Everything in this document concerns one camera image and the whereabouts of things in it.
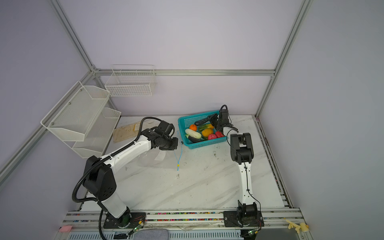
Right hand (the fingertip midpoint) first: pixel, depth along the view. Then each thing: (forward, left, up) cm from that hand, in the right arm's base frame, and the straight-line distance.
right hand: (207, 115), depth 110 cm
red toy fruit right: (-16, -8, -3) cm, 18 cm away
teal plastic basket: (-5, +17, -3) cm, 18 cm away
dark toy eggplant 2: (-18, +9, -6) cm, 21 cm away
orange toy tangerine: (-8, +10, -4) cm, 14 cm away
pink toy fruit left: (-17, -3, -4) cm, 18 cm away
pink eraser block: (-71, +70, -7) cm, 100 cm away
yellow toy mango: (-13, +1, -4) cm, 14 cm away
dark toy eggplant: (-4, +3, -2) cm, 6 cm away
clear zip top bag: (-34, +33, -3) cm, 48 cm away
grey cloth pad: (-73, +28, -6) cm, 78 cm away
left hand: (-32, +19, +5) cm, 37 cm away
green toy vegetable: (-8, +3, -4) cm, 10 cm away
